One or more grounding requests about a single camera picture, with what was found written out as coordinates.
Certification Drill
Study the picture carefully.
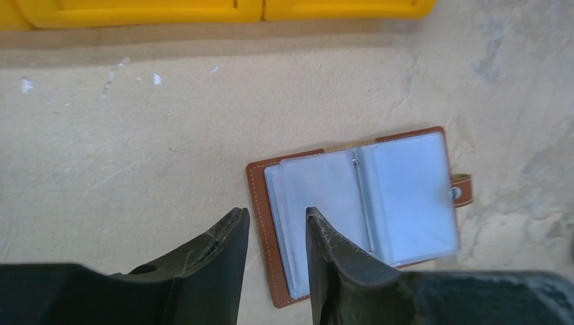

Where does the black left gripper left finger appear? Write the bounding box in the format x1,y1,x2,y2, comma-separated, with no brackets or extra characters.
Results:
1,208,250,324

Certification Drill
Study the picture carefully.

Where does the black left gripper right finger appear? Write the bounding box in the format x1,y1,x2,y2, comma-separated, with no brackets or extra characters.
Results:
306,207,573,324

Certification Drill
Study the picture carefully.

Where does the brown leather card holder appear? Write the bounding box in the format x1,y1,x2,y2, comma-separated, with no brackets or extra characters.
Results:
245,126,474,309

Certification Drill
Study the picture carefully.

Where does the yellow three-compartment plastic bin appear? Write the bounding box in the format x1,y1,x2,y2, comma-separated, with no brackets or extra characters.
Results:
1,0,436,31

